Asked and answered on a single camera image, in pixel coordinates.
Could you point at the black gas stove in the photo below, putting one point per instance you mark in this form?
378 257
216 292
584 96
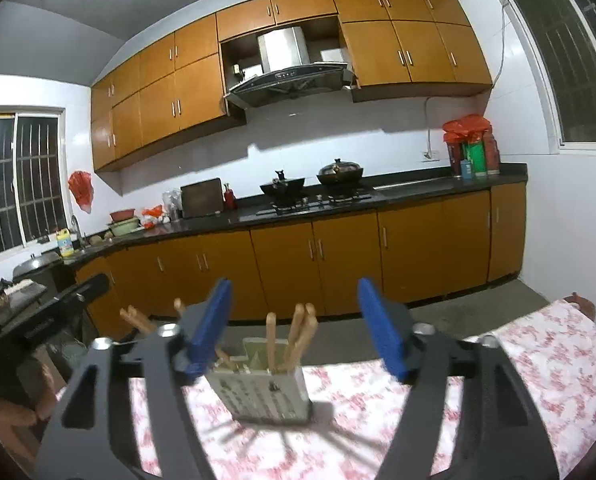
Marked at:
323 200

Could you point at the large white-framed window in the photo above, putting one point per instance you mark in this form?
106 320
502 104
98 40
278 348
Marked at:
567 60

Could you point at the orange kitchen cabinets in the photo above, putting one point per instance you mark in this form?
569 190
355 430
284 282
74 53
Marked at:
348 255
417 50

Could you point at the steel pot lid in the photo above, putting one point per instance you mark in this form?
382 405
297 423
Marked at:
35 262

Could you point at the orange lower kitchen cabinets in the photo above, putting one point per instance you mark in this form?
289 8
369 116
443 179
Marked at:
348 255

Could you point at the perforated beige chopstick holder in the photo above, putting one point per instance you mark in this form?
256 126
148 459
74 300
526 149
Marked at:
263 395

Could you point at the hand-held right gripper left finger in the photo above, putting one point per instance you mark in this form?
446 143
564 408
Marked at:
210 330

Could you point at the green basin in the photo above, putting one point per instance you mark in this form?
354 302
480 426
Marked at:
124 228

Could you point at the clear plastic bag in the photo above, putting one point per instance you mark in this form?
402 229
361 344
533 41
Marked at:
172 202

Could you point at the person's left hand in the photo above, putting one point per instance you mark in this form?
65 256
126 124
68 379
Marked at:
13 415

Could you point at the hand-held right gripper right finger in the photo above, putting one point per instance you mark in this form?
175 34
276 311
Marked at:
380 335

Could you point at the orange upper kitchen cabinets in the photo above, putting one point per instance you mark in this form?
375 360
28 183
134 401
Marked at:
417 50

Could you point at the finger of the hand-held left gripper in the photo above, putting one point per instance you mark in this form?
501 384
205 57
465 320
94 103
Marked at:
90 287

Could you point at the red floral tablecloth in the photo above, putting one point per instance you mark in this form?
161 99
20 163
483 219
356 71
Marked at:
527 370

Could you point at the orange plastic bag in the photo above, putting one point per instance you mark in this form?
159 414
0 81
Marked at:
153 215

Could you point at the window with metal grille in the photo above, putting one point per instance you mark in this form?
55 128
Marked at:
33 180

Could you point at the yellow dish soap bottle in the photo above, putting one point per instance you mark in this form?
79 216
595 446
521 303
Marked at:
65 245

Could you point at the red canister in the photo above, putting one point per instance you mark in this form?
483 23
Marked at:
452 157

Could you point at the red bottle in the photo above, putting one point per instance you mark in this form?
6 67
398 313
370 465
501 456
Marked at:
229 200

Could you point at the red plastic bag over canisters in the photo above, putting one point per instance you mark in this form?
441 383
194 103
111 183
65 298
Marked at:
465 127

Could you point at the red basin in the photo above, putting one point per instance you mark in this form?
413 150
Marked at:
123 215

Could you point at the steel range hood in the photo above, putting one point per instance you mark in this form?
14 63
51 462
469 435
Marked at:
283 50

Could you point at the wooden table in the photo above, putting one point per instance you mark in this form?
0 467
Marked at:
580 305

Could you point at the white wall outlet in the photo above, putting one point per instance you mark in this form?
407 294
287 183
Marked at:
430 156

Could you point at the pot with steel lid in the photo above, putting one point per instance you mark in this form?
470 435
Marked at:
340 175

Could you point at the black wok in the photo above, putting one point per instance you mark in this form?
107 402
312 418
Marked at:
283 187

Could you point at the blue box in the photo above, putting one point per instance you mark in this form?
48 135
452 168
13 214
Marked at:
466 170

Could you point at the dark wooden cutting board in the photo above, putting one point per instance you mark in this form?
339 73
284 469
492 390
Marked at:
201 197

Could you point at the black kitchen countertop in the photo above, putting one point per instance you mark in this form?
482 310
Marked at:
218 224

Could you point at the green canister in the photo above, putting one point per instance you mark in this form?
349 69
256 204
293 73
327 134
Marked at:
475 155

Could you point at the steel faucet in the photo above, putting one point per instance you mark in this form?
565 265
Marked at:
79 240

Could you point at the red plastic bag on wall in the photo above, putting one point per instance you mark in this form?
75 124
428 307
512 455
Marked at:
80 187

